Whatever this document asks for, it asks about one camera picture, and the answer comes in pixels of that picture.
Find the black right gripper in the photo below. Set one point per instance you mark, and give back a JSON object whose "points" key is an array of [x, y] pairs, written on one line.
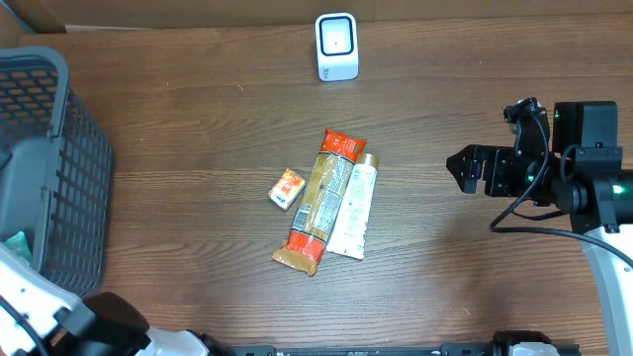
{"points": [[497, 159]]}

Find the white tube gold cap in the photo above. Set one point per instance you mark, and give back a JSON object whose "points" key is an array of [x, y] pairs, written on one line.
{"points": [[349, 233]]}

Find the orange brown snack packet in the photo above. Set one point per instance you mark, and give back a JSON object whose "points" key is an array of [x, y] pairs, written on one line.
{"points": [[317, 211]]}

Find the small orange box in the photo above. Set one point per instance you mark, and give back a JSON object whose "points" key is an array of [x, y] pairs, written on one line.
{"points": [[287, 189]]}

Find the teal snack pouch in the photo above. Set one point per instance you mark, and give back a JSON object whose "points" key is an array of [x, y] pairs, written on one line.
{"points": [[18, 244]]}

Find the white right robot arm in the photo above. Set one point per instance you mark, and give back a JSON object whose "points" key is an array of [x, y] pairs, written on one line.
{"points": [[579, 192]]}

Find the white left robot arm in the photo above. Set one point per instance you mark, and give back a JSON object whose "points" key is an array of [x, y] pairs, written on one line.
{"points": [[40, 318]]}

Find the white barcode scanner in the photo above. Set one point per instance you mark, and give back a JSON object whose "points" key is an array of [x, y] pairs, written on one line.
{"points": [[337, 52]]}

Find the grey plastic mesh basket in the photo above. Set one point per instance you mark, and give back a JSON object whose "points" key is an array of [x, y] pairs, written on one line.
{"points": [[57, 169]]}

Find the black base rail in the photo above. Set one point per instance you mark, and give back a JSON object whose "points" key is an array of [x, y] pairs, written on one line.
{"points": [[503, 343]]}

